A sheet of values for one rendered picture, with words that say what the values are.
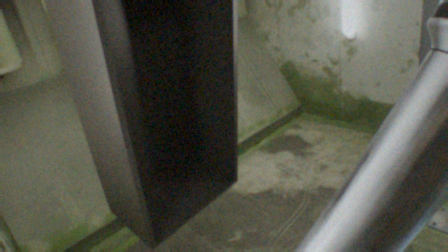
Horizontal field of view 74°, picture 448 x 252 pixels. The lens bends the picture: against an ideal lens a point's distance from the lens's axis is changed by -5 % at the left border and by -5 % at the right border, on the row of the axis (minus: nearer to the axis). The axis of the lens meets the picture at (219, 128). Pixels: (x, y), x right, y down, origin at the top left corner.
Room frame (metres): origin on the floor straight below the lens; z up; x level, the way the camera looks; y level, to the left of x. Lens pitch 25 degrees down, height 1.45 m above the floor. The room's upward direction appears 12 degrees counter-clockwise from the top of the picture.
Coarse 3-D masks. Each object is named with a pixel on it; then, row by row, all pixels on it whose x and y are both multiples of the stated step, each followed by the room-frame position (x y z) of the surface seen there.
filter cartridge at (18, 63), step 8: (0, 8) 1.94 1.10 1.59; (0, 16) 1.89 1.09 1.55; (0, 24) 1.86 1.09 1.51; (0, 32) 1.84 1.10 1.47; (8, 32) 1.91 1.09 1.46; (0, 40) 1.81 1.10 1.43; (8, 40) 1.87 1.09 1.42; (0, 48) 1.80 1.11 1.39; (8, 48) 1.84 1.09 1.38; (16, 48) 1.93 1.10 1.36; (0, 56) 1.78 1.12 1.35; (8, 56) 1.82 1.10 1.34; (16, 56) 1.88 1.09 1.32; (0, 64) 1.77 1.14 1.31; (8, 64) 1.81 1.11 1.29; (16, 64) 1.84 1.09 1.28; (0, 72) 1.75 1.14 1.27; (0, 80) 1.88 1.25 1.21
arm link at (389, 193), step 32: (416, 96) 0.23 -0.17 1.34; (384, 128) 0.25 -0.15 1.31; (416, 128) 0.22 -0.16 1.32; (384, 160) 0.22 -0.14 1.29; (416, 160) 0.21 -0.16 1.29; (352, 192) 0.23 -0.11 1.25; (384, 192) 0.21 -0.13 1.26; (416, 192) 0.20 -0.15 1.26; (320, 224) 0.25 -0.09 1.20; (352, 224) 0.22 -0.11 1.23; (384, 224) 0.20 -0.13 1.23; (416, 224) 0.20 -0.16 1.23
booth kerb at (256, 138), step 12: (300, 108) 2.96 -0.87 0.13; (276, 120) 2.73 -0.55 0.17; (288, 120) 2.83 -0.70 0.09; (264, 132) 2.62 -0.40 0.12; (240, 144) 2.43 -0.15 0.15; (252, 144) 2.51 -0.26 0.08; (108, 228) 1.67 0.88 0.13; (120, 228) 1.71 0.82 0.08; (84, 240) 1.57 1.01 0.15; (96, 240) 1.61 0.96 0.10
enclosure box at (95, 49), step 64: (64, 0) 1.02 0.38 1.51; (128, 0) 1.37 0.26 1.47; (192, 0) 1.49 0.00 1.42; (64, 64) 1.17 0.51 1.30; (128, 64) 1.37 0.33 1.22; (192, 64) 1.56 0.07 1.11; (128, 128) 1.37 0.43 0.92; (192, 128) 1.66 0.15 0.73; (128, 192) 1.05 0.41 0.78; (192, 192) 1.38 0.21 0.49
